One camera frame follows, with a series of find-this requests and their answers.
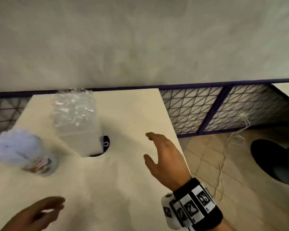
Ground person's left hand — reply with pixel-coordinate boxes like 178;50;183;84
0;196;66;231

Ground person's right hand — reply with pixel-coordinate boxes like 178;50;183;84
143;132;193;192

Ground round clear plastic cup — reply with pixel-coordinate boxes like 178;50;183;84
20;151;58;177

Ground small bunch of blue straws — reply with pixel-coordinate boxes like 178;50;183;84
0;128;45;170

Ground clear square plastic box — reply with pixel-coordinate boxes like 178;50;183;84
50;92;104;157

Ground black right wristband with markers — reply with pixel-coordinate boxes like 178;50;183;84
170;178;224;231

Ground small black round object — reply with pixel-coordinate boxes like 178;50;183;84
89;135;111;157

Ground black round floor object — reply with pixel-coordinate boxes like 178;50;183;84
250;139;289;185

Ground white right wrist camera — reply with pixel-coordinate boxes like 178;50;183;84
161;193;183;231

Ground purple framed wire mesh fence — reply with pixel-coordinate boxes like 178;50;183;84
0;78;289;140

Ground white floor cables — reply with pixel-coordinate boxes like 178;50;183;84
216;113;251;190

